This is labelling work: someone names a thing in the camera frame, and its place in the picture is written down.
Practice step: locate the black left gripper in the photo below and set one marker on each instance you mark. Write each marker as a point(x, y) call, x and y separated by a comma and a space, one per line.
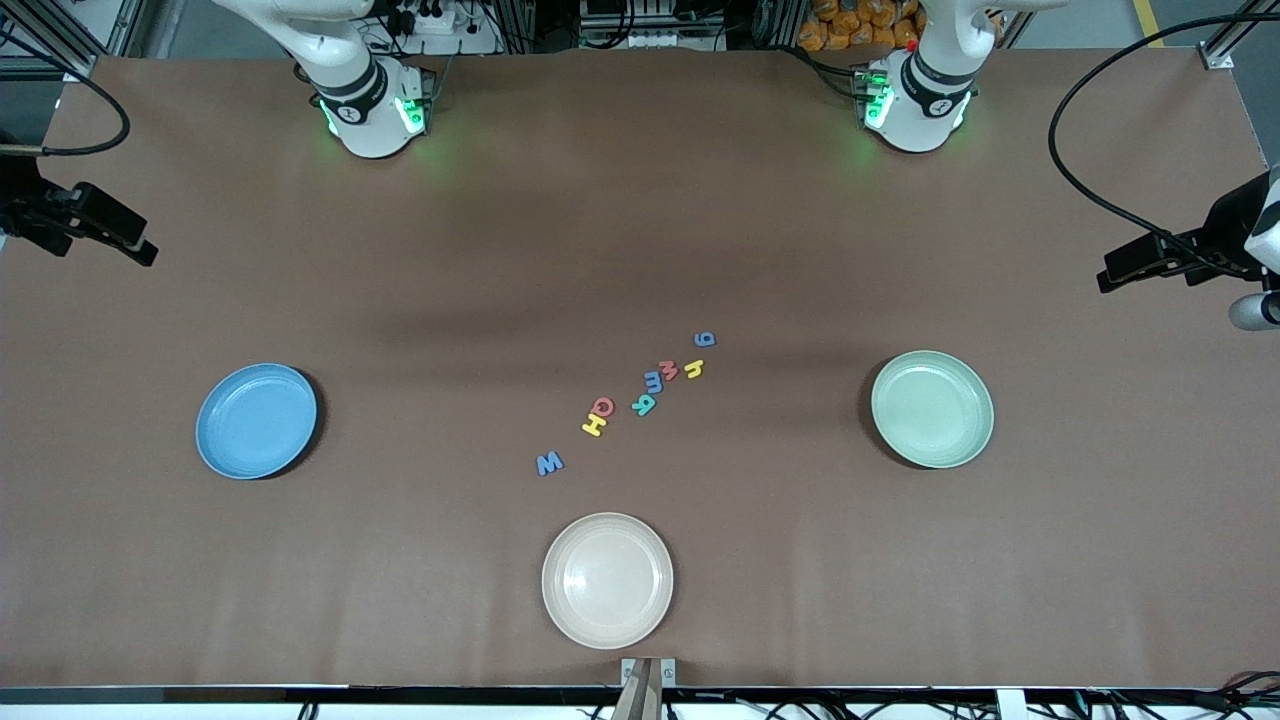
point(1226, 232)

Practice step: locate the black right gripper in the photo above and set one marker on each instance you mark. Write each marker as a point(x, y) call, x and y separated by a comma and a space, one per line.
point(20, 196)

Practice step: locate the yellow foam letter h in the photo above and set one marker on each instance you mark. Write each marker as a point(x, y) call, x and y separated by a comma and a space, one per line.
point(697, 370)
point(594, 426)

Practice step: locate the dark blue foam letter M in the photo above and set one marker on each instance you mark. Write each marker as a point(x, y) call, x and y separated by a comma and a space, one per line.
point(550, 466)

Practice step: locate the red foam letter Q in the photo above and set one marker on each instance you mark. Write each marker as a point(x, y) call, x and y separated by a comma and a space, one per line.
point(592, 408)

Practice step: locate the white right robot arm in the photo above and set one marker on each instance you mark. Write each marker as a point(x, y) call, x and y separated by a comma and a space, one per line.
point(375, 125)

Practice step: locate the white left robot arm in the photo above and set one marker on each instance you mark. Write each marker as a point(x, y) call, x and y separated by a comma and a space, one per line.
point(915, 120)

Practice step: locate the blue plate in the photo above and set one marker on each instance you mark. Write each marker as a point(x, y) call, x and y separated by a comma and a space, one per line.
point(255, 420)

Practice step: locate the green plate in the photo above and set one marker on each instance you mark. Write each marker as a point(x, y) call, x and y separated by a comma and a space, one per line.
point(932, 410)

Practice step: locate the beige plate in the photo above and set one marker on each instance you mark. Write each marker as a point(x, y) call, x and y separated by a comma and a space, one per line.
point(607, 580)

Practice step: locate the white power strip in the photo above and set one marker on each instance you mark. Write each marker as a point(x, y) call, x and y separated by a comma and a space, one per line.
point(660, 40)
point(440, 30)

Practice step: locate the orange bags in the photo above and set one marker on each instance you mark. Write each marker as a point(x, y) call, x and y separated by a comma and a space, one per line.
point(850, 25)

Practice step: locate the pink foam letter w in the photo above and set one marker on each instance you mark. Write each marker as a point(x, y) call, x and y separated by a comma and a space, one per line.
point(668, 371)

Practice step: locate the light blue foam letter m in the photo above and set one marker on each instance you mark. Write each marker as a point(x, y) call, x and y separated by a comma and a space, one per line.
point(653, 383)

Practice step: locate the teal foam letter R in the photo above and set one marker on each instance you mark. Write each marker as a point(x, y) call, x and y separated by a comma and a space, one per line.
point(645, 407)

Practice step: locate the aluminium frame post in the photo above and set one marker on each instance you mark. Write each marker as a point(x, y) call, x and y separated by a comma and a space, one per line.
point(1235, 35)
point(60, 30)

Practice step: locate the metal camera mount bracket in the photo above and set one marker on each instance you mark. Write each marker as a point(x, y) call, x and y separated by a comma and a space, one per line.
point(648, 690)

